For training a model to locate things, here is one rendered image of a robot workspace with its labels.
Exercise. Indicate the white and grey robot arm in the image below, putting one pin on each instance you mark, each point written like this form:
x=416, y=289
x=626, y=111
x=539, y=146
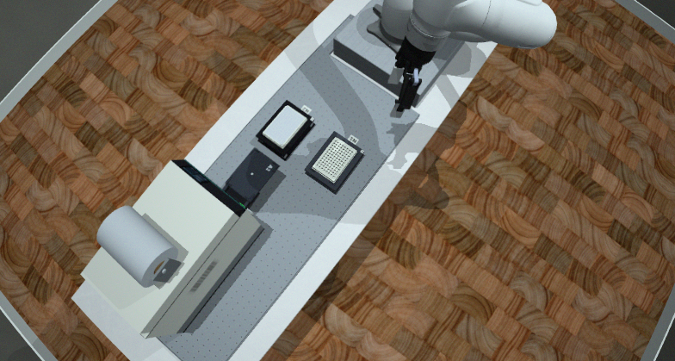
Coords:
x=525, y=24

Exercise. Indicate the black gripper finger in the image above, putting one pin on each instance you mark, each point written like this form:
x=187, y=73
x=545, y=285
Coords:
x=409, y=88
x=398, y=69

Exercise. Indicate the white foil roll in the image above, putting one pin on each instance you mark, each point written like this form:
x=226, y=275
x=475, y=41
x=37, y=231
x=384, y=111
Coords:
x=134, y=244

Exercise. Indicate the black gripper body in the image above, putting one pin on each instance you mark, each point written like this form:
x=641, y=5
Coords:
x=416, y=57

